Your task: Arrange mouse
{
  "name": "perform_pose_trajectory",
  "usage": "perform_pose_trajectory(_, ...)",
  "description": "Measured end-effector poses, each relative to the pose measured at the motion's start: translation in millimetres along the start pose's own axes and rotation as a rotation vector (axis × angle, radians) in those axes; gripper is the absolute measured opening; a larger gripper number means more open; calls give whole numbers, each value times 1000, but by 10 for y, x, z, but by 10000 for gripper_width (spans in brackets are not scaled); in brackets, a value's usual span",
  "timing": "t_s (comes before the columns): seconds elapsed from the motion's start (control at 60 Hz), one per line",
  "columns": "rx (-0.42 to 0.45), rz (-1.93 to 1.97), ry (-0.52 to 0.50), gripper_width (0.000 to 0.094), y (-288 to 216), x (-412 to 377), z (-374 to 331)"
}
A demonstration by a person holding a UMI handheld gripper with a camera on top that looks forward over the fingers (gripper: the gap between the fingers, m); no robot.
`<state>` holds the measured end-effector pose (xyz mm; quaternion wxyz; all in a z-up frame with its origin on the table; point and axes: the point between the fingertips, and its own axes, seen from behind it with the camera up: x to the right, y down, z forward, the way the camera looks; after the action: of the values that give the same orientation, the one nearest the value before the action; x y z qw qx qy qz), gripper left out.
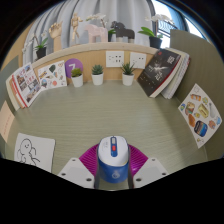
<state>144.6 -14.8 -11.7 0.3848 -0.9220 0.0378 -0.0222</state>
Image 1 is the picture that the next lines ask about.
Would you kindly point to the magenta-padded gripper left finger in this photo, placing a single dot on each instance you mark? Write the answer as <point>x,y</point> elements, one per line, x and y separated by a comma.
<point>76,171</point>

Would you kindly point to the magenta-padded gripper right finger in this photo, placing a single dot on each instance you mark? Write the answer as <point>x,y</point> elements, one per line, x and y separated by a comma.
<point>150,171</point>

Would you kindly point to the blue and white computer mouse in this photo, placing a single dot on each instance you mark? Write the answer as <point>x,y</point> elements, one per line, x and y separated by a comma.
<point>113,156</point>

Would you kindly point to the white doodle mouse pad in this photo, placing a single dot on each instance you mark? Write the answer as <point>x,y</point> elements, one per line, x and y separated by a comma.
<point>36,150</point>

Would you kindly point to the food sticker sheet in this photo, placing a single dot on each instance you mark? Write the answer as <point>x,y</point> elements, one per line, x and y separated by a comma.
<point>200,115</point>

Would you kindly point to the small plant in white pot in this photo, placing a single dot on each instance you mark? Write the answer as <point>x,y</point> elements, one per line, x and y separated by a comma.
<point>77,81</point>
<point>97,78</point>
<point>128,79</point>

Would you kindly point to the white book stack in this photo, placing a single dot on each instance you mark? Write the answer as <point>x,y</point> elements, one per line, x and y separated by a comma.
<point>180,80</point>

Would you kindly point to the black cover book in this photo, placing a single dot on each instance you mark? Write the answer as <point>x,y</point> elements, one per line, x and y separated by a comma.
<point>158,73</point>

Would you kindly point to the white assorted sticker sheet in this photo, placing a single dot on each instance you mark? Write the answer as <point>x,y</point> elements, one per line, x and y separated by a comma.
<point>51,76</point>

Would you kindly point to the red-spined photo magazine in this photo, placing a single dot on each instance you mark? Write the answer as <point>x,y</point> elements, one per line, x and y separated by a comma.
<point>27,83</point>

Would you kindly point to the thick white book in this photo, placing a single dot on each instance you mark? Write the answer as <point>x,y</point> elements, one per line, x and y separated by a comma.
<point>11,93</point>

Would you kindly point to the green felt desk divider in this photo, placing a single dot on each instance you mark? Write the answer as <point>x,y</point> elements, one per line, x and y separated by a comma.
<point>6,71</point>
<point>203,66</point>

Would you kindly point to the wooden desk shelf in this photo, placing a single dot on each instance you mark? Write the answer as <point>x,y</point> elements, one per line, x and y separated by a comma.
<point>93,55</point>

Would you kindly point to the white orchid in black pot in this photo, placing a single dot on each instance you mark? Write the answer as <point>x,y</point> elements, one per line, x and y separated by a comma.
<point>155,41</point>
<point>41,52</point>

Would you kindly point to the wooden hand model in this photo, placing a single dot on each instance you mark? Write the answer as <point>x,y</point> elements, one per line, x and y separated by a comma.
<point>56,35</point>

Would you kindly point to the pink wooden horse figure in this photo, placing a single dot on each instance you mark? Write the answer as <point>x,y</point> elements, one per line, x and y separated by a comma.
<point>96,32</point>

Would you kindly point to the dark wooden horse figure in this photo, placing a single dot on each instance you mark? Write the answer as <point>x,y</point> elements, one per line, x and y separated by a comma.
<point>123,32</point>

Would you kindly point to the wooden artist mannequin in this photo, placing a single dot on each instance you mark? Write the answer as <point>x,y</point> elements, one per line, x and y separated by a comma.
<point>76,25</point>

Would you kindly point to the white orchid flowers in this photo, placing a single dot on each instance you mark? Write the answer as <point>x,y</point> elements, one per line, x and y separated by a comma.
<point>96,16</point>

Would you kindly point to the grey pleated curtain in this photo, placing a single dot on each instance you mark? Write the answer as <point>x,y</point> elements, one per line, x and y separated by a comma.
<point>126,11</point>

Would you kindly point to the dark framed window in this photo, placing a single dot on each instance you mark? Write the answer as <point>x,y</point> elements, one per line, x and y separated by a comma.
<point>163,10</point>

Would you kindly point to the white wall socket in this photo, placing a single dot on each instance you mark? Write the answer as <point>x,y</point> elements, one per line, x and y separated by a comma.
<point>115,59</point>
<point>138,60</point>

